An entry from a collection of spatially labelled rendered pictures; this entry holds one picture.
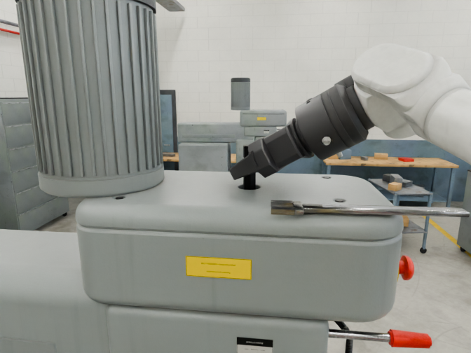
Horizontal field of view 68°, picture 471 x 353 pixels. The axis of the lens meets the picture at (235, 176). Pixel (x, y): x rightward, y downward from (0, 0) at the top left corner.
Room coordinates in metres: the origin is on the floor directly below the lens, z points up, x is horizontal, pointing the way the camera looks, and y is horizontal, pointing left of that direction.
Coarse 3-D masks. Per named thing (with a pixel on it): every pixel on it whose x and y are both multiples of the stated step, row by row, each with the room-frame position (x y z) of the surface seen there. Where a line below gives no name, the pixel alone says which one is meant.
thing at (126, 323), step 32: (128, 320) 0.46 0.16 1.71; (160, 320) 0.45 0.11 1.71; (192, 320) 0.44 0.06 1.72; (224, 320) 0.44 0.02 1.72; (256, 320) 0.44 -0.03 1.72; (288, 320) 0.43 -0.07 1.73; (320, 320) 0.43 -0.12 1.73; (128, 352) 0.46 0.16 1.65; (160, 352) 0.45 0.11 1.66; (192, 352) 0.44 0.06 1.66; (224, 352) 0.44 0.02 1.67; (256, 352) 0.43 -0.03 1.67; (288, 352) 0.43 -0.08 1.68; (320, 352) 0.42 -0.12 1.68
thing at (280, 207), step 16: (272, 208) 0.42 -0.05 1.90; (288, 208) 0.42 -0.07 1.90; (304, 208) 0.42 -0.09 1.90; (320, 208) 0.42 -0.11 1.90; (336, 208) 0.42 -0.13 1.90; (352, 208) 0.42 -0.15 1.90; (368, 208) 0.42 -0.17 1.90; (384, 208) 0.42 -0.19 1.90; (400, 208) 0.42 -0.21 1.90; (416, 208) 0.42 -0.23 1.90; (432, 208) 0.42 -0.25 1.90; (448, 208) 0.42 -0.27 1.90
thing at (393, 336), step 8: (328, 336) 0.43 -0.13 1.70; (336, 336) 0.43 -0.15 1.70; (344, 336) 0.43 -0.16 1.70; (352, 336) 0.43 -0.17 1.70; (360, 336) 0.43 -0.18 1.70; (368, 336) 0.43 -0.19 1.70; (376, 336) 0.43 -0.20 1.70; (384, 336) 0.43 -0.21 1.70; (392, 336) 0.42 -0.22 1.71; (400, 336) 0.42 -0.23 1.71; (408, 336) 0.42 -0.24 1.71; (416, 336) 0.42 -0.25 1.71; (424, 336) 0.42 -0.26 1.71; (392, 344) 0.42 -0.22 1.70; (400, 344) 0.42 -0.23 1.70; (408, 344) 0.42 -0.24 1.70; (416, 344) 0.41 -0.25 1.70; (424, 344) 0.41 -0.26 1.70
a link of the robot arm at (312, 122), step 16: (320, 96) 0.49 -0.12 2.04; (304, 112) 0.49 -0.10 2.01; (320, 112) 0.47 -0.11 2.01; (288, 128) 0.49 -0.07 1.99; (304, 128) 0.48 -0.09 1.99; (320, 128) 0.47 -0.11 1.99; (256, 144) 0.50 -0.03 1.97; (272, 144) 0.49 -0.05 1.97; (288, 144) 0.49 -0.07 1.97; (304, 144) 0.50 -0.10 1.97; (320, 144) 0.47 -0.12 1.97; (336, 144) 0.47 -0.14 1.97; (256, 160) 0.49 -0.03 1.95; (272, 160) 0.49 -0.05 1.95; (288, 160) 0.49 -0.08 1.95
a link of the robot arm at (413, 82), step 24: (384, 48) 0.45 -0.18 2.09; (408, 48) 0.43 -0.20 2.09; (360, 72) 0.45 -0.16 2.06; (384, 72) 0.42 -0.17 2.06; (408, 72) 0.40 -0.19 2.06; (432, 72) 0.38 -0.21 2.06; (384, 96) 0.41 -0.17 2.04; (408, 96) 0.38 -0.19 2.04; (432, 96) 0.37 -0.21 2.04; (408, 120) 0.40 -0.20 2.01
